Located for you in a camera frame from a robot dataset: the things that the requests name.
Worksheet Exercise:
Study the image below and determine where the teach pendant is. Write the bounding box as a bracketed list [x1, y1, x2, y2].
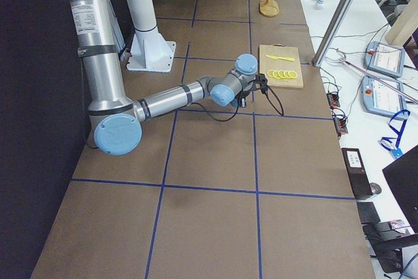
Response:
[364, 41, 406, 78]
[361, 76, 407, 117]

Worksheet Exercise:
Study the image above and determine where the far teach pendant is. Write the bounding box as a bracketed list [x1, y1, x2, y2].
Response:
[364, 41, 406, 78]

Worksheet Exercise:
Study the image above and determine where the wooden cup rack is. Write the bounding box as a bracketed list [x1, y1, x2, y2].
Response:
[259, 0, 280, 18]

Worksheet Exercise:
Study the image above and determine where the black monitor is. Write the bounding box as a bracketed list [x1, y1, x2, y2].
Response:
[383, 146, 418, 233]

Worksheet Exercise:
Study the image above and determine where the yellow plastic knife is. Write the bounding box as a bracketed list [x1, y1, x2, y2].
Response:
[265, 54, 295, 62]

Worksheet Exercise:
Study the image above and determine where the lemon slice four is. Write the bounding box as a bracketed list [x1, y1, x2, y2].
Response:
[283, 71, 293, 79]

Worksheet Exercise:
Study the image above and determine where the bamboo cutting board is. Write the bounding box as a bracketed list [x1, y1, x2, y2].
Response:
[259, 44, 304, 88]

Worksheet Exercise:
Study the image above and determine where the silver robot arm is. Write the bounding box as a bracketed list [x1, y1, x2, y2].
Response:
[66, 0, 267, 156]

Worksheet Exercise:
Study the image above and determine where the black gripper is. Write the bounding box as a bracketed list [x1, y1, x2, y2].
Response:
[237, 74, 268, 108]

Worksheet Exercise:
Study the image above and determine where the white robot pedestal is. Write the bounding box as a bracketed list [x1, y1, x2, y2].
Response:
[127, 0, 176, 73]

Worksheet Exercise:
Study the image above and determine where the near teach pendant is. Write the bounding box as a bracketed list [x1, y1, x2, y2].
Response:
[361, 76, 407, 117]

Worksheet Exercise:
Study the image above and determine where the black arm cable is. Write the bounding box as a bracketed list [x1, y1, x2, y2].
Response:
[187, 78, 288, 123]

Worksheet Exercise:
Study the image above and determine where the aluminium frame post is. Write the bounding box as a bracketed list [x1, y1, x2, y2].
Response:
[312, 0, 353, 67]

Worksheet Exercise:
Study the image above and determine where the lemon slice two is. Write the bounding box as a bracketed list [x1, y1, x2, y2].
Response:
[273, 71, 282, 80]

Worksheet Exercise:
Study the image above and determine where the black box with label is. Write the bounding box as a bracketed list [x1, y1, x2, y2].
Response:
[342, 148, 373, 200]

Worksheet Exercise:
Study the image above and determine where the lemon slice three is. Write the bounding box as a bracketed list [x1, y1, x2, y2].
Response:
[278, 71, 287, 79]

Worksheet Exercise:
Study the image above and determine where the blue lanyard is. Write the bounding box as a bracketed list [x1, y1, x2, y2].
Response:
[379, 111, 411, 159]

